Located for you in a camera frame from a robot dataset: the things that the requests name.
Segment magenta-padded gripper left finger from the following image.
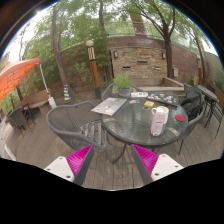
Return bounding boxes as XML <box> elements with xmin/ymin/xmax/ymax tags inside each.
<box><xmin>43</xmin><ymin>144</ymin><xmax>96</xmax><ymax>187</ymax></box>

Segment black laptop with stickers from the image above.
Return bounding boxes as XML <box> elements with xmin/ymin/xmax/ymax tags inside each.
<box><xmin>146</xmin><ymin>92</ymin><xmax>181</xmax><ymax>108</ymax></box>

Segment green plant in teal pot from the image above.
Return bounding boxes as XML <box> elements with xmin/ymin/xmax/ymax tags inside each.
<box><xmin>112</xmin><ymin>73</ymin><xmax>134</xmax><ymax>98</ymax></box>

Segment orange canopy tent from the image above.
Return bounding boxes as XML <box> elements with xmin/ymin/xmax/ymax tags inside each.
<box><xmin>0</xmin><ymin>57</ymin><xmax>51</xmax><ymax>103</ymax></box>

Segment silver laptop with stickers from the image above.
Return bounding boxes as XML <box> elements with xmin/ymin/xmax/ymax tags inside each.
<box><xmin>90</xmin><ymin>96</ymin><xmax>128</xmax><ymax>117</ymax></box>

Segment black metal side chair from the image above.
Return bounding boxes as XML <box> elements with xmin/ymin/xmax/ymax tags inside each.
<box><xmin>196</xmin><ymin>84</ymin><xmax>224</xmax><ymax>139</ymax></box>

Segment white cup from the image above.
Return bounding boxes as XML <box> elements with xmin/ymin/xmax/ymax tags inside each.
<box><xmin>155</xmin><ymin>105</ymin><xmax>170</xmax><ymax>124</ymax></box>

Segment wooden lamp post with globe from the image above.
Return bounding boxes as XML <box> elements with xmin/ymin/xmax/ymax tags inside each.
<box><xmin>85</xmin><ymin>39</ymin><xmax>102</xmax><ymax>100</ymax></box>

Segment pink drink bottle white cap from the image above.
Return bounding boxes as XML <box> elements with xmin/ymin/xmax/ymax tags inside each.
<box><xmin>150</xmin><ymin>106</ymin><xmax>167</xmax><ymax>137</ymax></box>

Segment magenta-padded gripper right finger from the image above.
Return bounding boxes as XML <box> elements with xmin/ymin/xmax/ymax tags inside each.
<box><xmin>130</xmin><ymin>143</ymin><xmax>185</xmax><ymax>186</ymax></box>

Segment black jacket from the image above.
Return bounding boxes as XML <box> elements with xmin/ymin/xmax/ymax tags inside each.
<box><xmin>179</xmin><ymin>87</ymin><xmax>205</xmax><ymax>121</ymax></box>

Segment dark wicker chair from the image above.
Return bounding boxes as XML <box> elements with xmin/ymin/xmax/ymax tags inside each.
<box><xmin>6</xmin><ymin>103</ymin><xmax>36</xmax><ymax>136</ymax></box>

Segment blue yellow striped post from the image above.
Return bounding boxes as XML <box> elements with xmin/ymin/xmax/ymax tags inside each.
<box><xmin>62</xmin><ymin>84</ymin><xmax>72</xmax><ymax>102</ymax></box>

